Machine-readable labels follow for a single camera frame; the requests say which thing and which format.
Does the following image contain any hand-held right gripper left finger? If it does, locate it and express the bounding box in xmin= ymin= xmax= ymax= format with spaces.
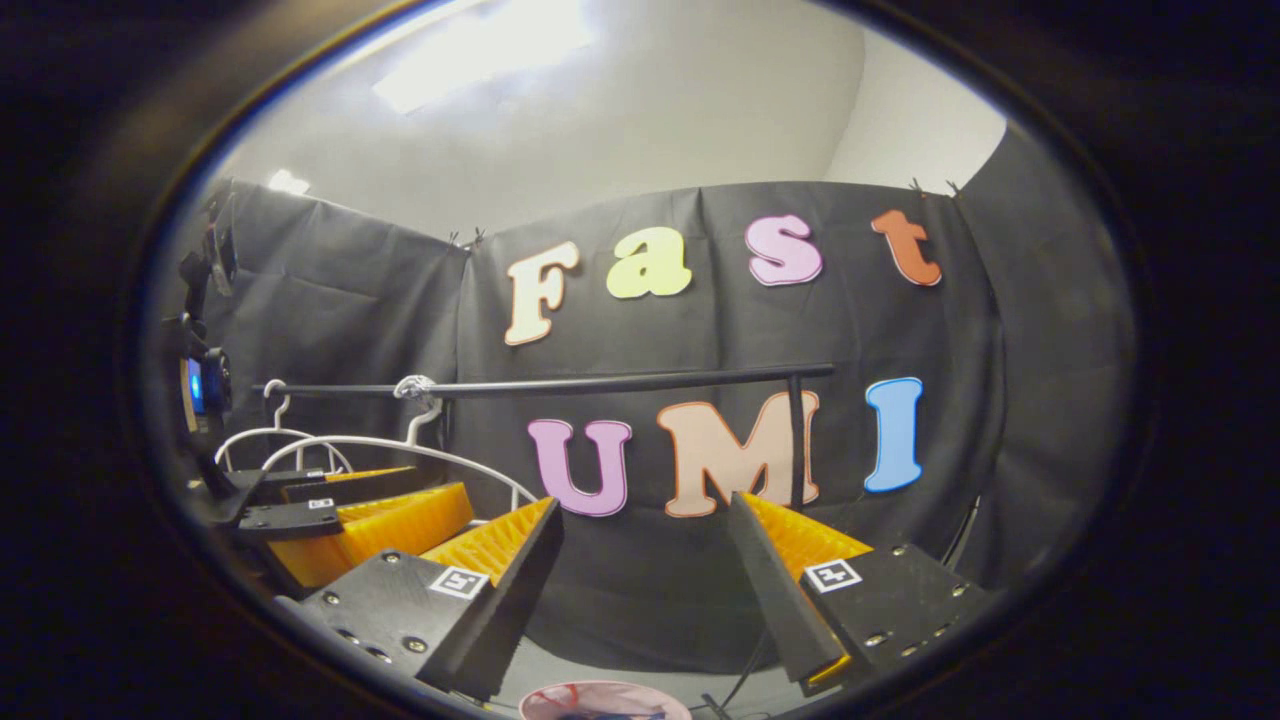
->
xmin=298 ymin=496 xmax=567 ymax=703

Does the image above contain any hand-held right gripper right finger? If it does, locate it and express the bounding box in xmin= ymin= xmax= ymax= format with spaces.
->
xmin=726 ymin=490 xmax=993 ymax=699

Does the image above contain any white hanger with taped hook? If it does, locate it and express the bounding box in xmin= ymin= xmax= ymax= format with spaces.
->
xmin=260 ymin=373 xmax=541 ymax=513

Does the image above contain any white plastic hanger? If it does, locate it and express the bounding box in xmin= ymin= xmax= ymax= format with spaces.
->
xmin=213 ymin=378 xmax=356 ymax=473

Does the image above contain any black clothes rack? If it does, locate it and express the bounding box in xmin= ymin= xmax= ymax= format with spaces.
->
xmin=250 ymin=363 xmax=836 ymax=506

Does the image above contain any black backdrop cloth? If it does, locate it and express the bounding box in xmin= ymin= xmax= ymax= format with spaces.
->
xmin=200 ymin=125 xmax=1136 ymax=673

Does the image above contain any black cable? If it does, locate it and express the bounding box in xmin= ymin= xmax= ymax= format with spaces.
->
xmin=700 ymin=628 xmax=771 ymax=720

